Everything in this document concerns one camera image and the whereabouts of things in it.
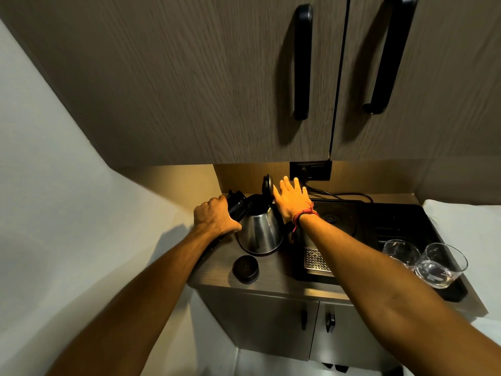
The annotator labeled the person's left hand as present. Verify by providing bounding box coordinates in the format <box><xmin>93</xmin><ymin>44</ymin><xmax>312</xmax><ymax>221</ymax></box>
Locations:
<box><xmin>193</xmin><ymin>194</ymin><xmax>242</xmax><ymax>238</ymax></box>

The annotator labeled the person's right hand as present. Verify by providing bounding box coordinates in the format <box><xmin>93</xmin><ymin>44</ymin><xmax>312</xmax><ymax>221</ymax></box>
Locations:
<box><xmin>272</xmin><ymin>176</ymin><xmax>315</xmax><ymax>224</ymax></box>

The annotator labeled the black bottle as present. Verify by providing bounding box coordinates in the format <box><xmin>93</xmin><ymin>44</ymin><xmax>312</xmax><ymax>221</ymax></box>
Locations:
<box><xmin>225</xmin><ymin>190</ymin><xmax>249</xmax><ymax>224</ymax></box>

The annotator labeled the person's right forearm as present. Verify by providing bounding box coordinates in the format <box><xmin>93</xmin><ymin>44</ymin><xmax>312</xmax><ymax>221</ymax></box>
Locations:
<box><xmin>299</xmin><ymin>212</ymin><xmax>501</xmax><ymax>376</ymax></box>

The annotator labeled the person's left forearm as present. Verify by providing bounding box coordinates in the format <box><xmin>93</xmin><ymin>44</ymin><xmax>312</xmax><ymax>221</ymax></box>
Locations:
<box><xmin>46</xmin><ymin>226</ymin><xmax>220</xmax><ymax>376</ymax></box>

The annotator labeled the stainless steel electric kettle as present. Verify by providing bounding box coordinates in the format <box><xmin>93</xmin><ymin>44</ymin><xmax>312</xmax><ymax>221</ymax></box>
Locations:
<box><xmin>237</xmin><ymin>174</ymin><xmax>294</xmax><ymax>257</ymax></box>

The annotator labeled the black bottle cap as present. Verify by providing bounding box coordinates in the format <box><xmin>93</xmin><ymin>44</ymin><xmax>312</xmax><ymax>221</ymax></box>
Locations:
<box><xmin>232</xmin><ymin>255</ymin><xmax>260</xmax><ymax>285</ymax></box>

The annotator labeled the metal drip grate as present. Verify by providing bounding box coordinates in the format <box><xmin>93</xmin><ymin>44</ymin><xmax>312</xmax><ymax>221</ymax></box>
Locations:
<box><xmin>304</xmin><ymin>247</ymin><xmax>336</xmax><ymax>278</ymax></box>

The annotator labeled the black kettle tray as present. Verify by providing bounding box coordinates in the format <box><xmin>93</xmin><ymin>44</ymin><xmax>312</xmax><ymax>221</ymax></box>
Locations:
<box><xmin>291</xmin><ymin>199</ymin><xmax>469</xmax><ymax>303</ymax></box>

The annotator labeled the grey lower cabinet door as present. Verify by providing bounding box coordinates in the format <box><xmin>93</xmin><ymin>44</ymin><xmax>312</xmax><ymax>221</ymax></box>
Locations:
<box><xmin>197</xmin><ymin>286</ymin><xmax>320</xmax><ymax>363</ymax></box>
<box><xmin>309</xmin><ymin>301</ymin><xmax>402</xmax><ymax>373</ymax></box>

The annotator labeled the clear drinking glass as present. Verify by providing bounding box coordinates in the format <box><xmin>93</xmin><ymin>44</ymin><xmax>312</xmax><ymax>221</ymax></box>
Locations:
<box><xmin>382</xmin><ymin>239</ymin><xmax>422</xmax><ymax>271</ymax></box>
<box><xmin>414</xmin><ymin>243</ymin><xmax>469</xmax><ymax>290</ymax></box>

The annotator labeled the wooden upper cabinet door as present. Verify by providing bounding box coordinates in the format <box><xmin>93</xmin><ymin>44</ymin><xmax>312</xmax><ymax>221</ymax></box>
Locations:
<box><xmin>330</xmin><ymin>0</ymin><xmax>501</xmax><ymax>163</ymax></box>
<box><xmin>0</xmin><ymin>0</ymin><xmax>350</xmax><ymax>169</ymax></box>

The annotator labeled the red thread bracelet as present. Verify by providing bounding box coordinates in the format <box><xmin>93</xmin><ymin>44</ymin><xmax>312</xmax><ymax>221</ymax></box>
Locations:
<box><xmin>291</xmin><ymin>203</ymin><xmax>320</xmax><ymax>234</ymax></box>

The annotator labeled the black wall socket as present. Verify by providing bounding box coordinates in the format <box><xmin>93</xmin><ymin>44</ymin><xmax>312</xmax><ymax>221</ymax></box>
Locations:
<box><xmin>289</xmin><ymin>160</ymin><xmax>332</xmax><ymax>182</ymax></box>

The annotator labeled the black power cable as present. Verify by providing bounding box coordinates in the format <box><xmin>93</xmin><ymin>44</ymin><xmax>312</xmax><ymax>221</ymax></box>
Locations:
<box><xmin>302</xmin><ymin>178</ymin><xmax>375</xmax><ymax>203</ymax></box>

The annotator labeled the black upper cabinet handle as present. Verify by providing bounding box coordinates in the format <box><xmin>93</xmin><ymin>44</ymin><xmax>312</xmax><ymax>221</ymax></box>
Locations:
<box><xmin>362</xmin><ymin>0</ymin><xmax>419</xmax><ymax>115</ymax></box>
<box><xmin>293</xmin><ymin>3</ymin><xmax>314</xmax><ymax>121</ymax></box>

